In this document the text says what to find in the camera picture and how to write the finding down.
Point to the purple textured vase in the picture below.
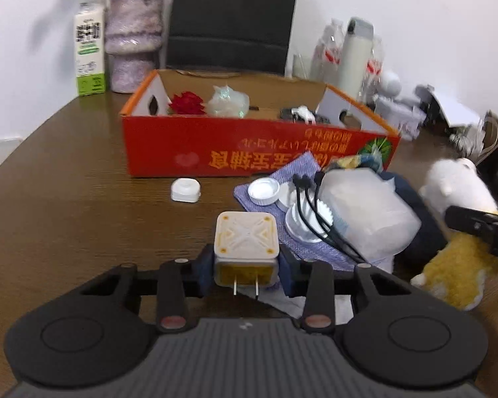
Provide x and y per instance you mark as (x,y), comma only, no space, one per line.
(135,37)

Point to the white yellow plush toy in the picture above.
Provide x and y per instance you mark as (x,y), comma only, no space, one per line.
(452,182)

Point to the white paper sheet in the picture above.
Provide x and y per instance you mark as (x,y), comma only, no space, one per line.
(456,110)

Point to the white yellow power adapter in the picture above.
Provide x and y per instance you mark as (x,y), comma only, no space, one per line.
(247,236)

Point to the white green milk carton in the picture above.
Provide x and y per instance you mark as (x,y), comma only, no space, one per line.
(89,49)

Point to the white pleated lid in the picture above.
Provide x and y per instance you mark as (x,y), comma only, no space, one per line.
(298,226)

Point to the white thermos bottle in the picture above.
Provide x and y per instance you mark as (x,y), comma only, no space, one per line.
(354,62)

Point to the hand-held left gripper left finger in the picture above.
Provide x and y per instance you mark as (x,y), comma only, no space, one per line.
(204,275)

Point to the white screw cap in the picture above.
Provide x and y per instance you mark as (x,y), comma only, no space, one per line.
(263,190)

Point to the white round camera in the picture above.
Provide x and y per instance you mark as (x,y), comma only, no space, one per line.
(390,83)

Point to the brown wooden desktop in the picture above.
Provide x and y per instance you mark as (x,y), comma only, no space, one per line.
(87,215)

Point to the black paper bag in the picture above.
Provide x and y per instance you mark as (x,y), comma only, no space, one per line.
(232,20)

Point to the clear plastic bag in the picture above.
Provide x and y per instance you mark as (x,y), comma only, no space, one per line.
(369,211)

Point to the red cardboard box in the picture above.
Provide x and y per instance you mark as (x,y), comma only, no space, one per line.
(170,149)

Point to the navy blue pouch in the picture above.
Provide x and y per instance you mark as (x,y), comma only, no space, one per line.
(429,236)

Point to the clear drinking glass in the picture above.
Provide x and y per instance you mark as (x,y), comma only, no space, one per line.
(301,67)

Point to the lilac tissue box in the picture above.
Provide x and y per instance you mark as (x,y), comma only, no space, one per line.
(398,116)

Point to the purple woven cloth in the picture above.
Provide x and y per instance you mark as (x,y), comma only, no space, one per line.
(292,170)

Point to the red rose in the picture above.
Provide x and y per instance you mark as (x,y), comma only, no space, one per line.
(186,103)

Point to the blue yellow patterned item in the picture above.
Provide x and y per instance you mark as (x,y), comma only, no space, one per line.
(363,161)

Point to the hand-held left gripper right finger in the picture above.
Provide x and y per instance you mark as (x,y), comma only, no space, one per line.
(288,277)

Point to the grey white device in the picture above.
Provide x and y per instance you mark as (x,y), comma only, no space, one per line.
(425,99)

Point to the crumpled translucent plastic wrap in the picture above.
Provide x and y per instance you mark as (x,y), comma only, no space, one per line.
(228,101)

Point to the clear red-label water bottle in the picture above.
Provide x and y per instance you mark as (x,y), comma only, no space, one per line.
(325,54)
(373,70)

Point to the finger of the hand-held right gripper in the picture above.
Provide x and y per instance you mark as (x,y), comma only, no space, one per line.
(477,224)

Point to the small white cap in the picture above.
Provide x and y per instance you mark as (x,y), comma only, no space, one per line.
(185,190)

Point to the black white toy animal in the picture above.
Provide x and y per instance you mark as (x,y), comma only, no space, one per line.
(305,112)

